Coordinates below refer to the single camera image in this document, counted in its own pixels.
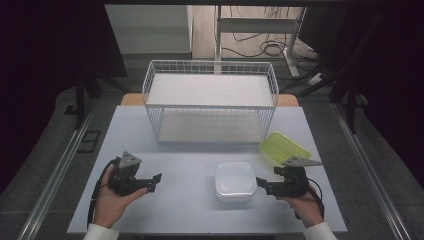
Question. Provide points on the metal floor rail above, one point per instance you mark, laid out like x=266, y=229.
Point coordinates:
x=366, y=173
x=56, y=173

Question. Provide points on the person's right hand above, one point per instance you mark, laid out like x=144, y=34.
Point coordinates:
x=308, y=208

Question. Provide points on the green plastic container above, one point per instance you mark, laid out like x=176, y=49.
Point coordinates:
x=280, y=146

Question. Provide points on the person's left hand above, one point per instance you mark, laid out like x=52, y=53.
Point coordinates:
x=111, y=205

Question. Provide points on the dark curtain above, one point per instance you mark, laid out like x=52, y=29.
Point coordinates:
x=393, y=83
x=33, y=66

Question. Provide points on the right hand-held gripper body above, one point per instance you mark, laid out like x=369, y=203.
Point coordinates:
x=295, y=181

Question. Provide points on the white metal desk frame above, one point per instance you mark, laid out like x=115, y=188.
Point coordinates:
x=256, y=26

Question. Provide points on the white translucent plastic container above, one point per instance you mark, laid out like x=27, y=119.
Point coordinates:
x=235, y=181

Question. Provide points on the black metal stand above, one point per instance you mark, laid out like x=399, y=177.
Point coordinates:
x=350, y=110
x=79, y=100

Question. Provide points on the white power strip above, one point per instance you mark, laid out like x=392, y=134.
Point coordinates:
x=316, y=79

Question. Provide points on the tan wooden table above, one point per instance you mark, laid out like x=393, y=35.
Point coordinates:
x=131, y=100

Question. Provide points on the white cabinet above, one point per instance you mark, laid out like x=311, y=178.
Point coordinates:
x=150, y=30

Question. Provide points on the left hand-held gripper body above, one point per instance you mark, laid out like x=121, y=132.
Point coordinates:
x=125, y=180

